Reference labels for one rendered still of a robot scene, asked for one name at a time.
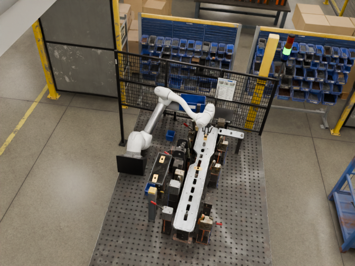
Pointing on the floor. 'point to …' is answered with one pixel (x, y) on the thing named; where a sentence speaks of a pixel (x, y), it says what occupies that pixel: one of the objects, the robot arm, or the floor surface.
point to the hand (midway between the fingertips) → (205, 134)
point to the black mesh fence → (178, 88)
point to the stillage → (345, 207)
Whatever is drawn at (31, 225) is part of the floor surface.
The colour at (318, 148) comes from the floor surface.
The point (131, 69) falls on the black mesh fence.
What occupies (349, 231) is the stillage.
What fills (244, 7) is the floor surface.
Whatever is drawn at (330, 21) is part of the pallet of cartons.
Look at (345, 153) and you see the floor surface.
